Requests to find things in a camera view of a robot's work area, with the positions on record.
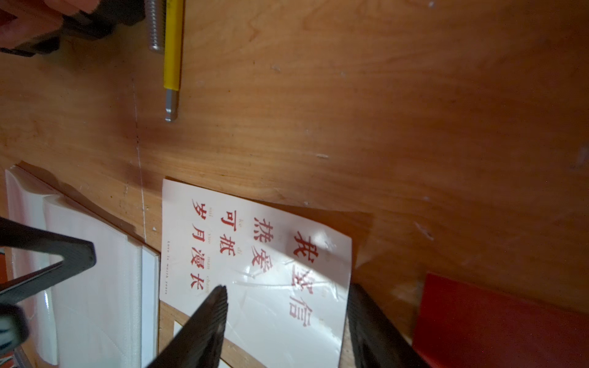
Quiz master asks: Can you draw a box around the yellow handled hex key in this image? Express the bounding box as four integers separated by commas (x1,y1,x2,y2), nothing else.
144,0,185,123

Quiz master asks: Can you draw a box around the white photo album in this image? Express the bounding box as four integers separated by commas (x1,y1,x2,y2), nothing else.
6,167,160,367

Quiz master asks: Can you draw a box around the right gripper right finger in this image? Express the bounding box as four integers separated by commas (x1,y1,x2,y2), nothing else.
348,284,429,368

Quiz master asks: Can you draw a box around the blank white card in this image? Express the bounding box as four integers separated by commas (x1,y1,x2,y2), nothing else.
173,321,230,368

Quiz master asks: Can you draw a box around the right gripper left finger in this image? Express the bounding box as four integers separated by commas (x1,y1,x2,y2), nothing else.
148,285,229,368

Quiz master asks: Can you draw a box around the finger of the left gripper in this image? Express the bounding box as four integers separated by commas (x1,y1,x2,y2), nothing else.
1,218,97,305

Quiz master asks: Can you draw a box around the white card red chinese text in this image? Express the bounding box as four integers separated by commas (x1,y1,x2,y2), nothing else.
160,179,352,367

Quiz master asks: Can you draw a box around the red card top row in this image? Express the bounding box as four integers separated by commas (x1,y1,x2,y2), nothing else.
413,274,588,367

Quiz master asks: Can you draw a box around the red plastic tool case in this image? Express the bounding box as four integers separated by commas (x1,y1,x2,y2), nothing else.
0,0,146,58

